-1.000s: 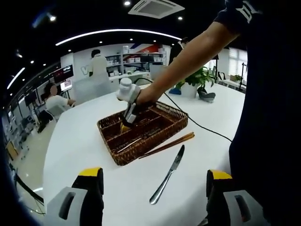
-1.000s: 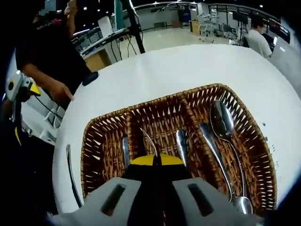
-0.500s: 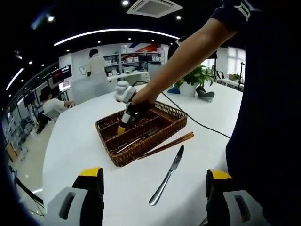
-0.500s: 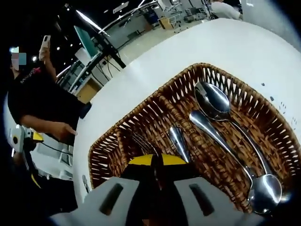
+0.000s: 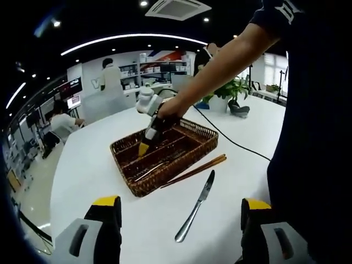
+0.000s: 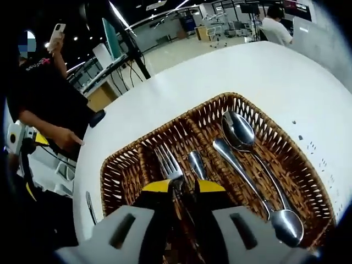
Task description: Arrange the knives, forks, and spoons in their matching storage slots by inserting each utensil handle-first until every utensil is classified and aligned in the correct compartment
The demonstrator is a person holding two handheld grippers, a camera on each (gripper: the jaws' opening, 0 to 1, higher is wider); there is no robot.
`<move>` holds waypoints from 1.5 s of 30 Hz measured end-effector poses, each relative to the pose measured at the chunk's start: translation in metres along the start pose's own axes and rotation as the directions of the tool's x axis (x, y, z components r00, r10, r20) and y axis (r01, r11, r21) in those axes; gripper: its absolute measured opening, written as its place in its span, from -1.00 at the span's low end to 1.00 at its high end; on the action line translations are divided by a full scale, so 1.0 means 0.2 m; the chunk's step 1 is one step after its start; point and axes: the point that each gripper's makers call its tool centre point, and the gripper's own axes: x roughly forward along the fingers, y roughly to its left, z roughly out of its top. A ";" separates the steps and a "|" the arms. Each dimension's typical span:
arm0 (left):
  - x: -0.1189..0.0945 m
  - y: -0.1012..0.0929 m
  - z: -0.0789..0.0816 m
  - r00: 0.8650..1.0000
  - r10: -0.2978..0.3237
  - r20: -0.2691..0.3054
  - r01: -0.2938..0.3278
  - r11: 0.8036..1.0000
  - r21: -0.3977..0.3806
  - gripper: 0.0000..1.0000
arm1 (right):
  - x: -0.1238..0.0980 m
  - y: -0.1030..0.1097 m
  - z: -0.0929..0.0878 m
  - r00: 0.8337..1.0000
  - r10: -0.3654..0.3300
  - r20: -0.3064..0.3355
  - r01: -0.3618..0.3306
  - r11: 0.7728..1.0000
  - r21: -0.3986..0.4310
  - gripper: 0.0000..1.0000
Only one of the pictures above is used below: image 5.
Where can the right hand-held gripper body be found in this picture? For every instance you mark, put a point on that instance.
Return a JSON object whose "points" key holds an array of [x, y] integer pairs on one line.
{"points": [[149, 101]]}

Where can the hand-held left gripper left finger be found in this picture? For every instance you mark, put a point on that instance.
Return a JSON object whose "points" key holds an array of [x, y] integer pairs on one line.
{"points": [[82, 242]]}

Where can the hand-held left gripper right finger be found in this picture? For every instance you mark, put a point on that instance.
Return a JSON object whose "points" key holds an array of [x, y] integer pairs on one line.
{"points": [[261, 242]]}

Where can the silver metal knife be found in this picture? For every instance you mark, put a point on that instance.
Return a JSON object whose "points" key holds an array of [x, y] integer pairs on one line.
{"points": [[204, 189], [154, 171]]}

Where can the brown wicker storage tray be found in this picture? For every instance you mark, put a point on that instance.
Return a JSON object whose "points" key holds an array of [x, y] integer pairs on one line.
{"points": [[203, 137]]}

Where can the white storage shelving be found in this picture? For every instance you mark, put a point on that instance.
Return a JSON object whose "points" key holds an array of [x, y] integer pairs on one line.
{"points": [[154, 71]]}

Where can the person's right hand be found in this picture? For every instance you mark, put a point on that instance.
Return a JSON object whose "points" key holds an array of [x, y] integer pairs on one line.
{"points": [[174, 110]]}

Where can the blue cloth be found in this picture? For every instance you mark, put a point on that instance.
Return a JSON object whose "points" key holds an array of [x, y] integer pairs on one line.
{"points": [[203, 105]]}

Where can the curved ceiling light strip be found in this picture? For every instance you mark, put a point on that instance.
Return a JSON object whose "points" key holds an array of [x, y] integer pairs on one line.
{"points": [[123, 37]]}

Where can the dark grey moulded object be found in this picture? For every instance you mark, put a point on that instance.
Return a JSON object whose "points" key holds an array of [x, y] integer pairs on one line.
{"points": [[239, 110]]}

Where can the green plant in white pot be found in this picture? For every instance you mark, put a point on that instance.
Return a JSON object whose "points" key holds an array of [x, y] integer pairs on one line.
{"points": [[233, 88]]}

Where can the ceiling air vent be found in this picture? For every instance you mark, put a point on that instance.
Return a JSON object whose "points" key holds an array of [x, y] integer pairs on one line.
{"points": [[178, 9]]}

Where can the small green plant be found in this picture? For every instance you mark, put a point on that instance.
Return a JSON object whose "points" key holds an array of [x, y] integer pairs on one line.
{"points": [[272, 88]]}

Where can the black stand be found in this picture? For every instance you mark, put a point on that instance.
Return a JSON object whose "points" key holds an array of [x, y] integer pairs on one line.
{"points": [[280, 85]]}

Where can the red wall screen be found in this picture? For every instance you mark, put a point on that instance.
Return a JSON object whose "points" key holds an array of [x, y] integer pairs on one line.
{"points": [[69, 84]]}

